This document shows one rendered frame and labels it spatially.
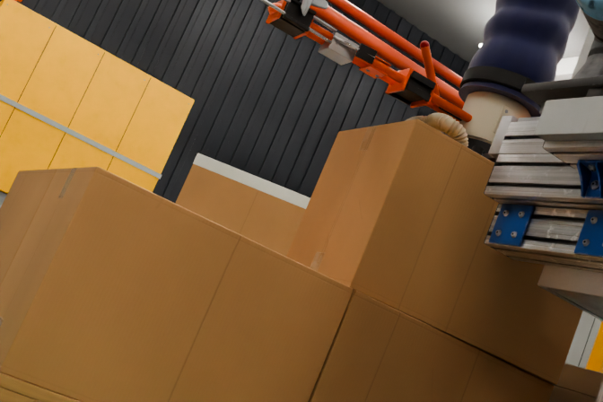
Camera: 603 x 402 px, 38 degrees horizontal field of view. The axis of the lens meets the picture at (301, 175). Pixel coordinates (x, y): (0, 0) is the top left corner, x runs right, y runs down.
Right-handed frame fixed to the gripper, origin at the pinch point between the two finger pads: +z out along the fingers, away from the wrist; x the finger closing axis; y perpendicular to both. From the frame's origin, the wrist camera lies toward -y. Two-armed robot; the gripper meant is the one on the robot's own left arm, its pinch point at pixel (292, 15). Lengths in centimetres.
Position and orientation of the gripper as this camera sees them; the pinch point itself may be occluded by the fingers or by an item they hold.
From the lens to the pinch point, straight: 205.4
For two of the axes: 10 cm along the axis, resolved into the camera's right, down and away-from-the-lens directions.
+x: -4.0, 0.2, 9.2
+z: -3.8, 9.0, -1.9
